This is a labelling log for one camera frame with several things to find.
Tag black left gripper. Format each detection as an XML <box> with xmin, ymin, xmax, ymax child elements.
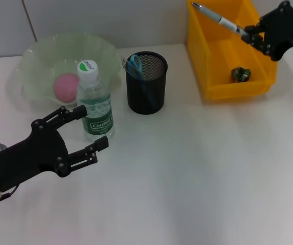
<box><xmin>0</xmin><ymin>105</ymin><xmax>110</xmax><ymax>193</ymax></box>

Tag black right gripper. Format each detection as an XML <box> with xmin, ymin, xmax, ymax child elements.
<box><xmin>241</xmin><ymin>1</ymin><xmax>293</xmax><ymax>62</ymax></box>

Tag silver pen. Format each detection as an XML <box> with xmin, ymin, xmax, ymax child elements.
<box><xmin>191</xmin><ymin>2</ymin><xmax>249</xmax><ymax>37</ymax></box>

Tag pink toy peach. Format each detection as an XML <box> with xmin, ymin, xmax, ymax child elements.
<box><xmin>54</xmin><ymin>72</ymin><xmax>81</xmax><ymax>104</ymax></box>

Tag clear green-label water bottle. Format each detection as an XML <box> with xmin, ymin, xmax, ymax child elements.
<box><xmin>76</xmin><ymin>59</ymin><xmax>116</xmax><ymax>142</ymax></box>

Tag green plastic wrapper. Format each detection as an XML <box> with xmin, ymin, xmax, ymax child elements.
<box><xmin>230</xmin><ymin>66</ymin><xmax>252</xmax><ymax>83</ymax></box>

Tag transparent plastic ruler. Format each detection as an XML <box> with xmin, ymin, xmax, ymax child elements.
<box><xmin>120</xmin><ymin>55</ymin><xmax>148</xmax><ymax>81</ymax></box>

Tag blue scissors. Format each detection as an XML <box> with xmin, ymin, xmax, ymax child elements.
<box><xmin>125</xmin><ymin>54</ymin><xmax>160</xmax><ymax>106</ymax></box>

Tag black mesh pen holder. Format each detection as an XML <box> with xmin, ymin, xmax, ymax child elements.
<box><xmin>125</xmin><ymin>51</ymin><xmax>168</xmax><ymax>115</ymax></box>

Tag pale green glass fruit plate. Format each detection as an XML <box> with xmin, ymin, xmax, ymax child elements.
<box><xmin>7</xmin><ymin>32</ymin><xmax>123</xmax><ymax>108</ymax></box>

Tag yellow plastic bin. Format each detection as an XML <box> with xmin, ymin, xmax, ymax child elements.
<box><xmin>186</xmin><ymin>0</ymin><xmax>277</xmax><ymax>101</ymax></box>

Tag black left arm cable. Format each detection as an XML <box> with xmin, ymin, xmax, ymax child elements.
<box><xmin>0</xmin><ymin>184</ymin><xmax>20</xmax><ymax>205</ymax></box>

